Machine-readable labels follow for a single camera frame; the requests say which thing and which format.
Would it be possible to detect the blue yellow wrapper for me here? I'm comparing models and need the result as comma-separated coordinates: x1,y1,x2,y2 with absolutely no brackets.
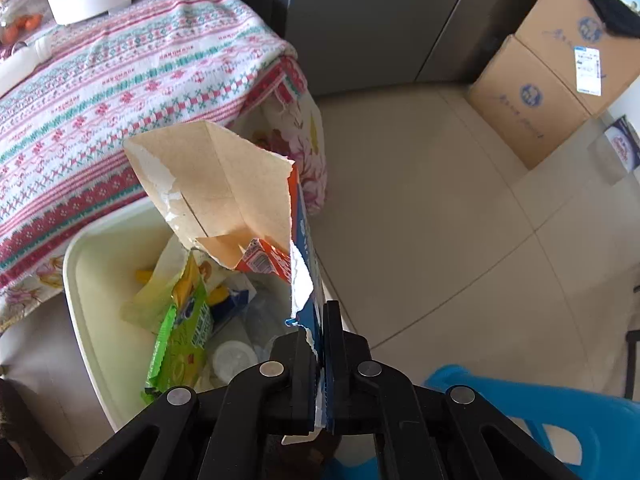
206,284,250,330

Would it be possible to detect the glass jar with lid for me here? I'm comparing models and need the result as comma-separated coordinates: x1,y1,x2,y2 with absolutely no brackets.
1,0,53,61

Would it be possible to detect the dark grey refrigerator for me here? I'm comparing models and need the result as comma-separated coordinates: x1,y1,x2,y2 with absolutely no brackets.
243,0,537,96

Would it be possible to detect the white plastic drink bottle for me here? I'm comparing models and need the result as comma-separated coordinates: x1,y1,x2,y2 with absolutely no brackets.
195,313,292,392

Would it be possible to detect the blue plastic stool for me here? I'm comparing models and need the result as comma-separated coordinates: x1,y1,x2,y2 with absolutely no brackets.
344,364,640,480

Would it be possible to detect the red milk drink can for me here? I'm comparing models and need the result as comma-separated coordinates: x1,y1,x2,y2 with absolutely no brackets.
0,37,52,96

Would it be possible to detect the patterned striped tablecloth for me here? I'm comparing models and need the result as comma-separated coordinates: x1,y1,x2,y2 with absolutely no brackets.
1,0,307,287

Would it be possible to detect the lower cardboard box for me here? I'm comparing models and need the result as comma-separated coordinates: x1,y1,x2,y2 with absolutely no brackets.
468,35,589,170

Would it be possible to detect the yellow transparent snack bag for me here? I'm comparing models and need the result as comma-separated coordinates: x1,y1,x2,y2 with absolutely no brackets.
119,235,256,335

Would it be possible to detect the torn blue white carton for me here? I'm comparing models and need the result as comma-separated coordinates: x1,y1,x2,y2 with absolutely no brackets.
122,119,338,446

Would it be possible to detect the black bag on box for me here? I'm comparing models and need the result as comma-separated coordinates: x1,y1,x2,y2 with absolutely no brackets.
588,0,640,39

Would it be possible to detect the upper cardboard box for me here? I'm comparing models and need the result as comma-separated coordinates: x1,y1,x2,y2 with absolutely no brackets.
515,0,639,116

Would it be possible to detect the white plastic trash bin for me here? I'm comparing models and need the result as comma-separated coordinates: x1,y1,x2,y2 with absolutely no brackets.
62,196,331,434

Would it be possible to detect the green snack wrapper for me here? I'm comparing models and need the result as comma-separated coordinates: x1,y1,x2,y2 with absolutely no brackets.
141,278,213,404

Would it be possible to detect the cardboard box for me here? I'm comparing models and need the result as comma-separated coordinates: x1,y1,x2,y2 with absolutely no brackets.
468,35,589,170
515,0,639,116

